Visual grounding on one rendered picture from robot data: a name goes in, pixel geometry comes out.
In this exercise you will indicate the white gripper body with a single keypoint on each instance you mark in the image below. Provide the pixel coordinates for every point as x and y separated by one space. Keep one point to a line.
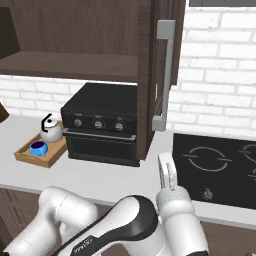
166 170

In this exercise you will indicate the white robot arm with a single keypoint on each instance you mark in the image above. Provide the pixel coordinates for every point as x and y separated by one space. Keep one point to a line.
133 220

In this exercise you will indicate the dark wood cabinet door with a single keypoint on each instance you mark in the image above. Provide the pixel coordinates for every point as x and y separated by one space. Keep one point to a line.
3 113
146 83

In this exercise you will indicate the blue mug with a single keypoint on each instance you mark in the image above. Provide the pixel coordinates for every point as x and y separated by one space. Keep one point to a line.
38 149

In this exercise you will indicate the wooden tray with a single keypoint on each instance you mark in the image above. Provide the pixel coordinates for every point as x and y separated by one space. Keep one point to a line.
36 160

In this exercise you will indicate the grey hob knob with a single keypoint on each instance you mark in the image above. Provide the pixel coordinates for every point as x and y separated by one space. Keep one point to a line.
208 194

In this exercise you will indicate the black hob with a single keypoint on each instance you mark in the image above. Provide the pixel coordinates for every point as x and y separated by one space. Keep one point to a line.
216 170

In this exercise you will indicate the black toaster oven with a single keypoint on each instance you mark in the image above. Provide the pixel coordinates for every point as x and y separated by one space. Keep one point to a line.
100 133

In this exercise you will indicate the grey range hood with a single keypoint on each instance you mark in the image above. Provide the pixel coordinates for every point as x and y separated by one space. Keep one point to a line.
221 2

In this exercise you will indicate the dark wood wall cabinet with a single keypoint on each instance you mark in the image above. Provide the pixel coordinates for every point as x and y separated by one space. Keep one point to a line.
73 40

